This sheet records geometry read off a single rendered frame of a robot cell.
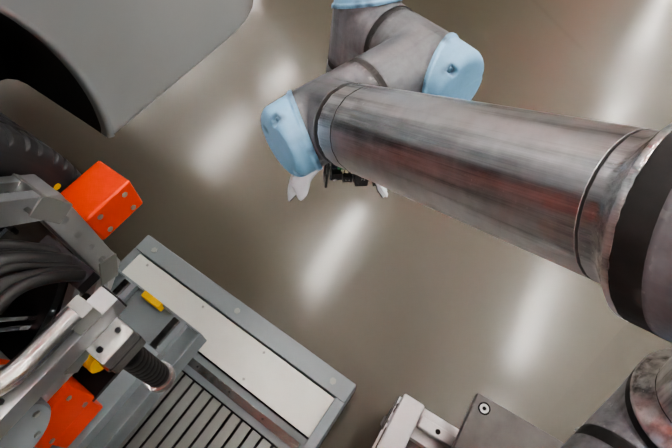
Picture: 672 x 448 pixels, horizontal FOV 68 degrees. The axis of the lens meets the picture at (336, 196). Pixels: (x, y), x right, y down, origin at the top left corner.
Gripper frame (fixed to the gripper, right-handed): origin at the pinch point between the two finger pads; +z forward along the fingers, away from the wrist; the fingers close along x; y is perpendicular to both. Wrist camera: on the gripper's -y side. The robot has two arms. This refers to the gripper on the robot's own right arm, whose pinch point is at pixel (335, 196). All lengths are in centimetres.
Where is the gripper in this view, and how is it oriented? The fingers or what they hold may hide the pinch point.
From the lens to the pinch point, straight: 78.9
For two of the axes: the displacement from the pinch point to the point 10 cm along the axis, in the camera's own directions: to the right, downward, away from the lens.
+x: 9.8, -0.4, 1.8
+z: -1.0, 7.2, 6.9
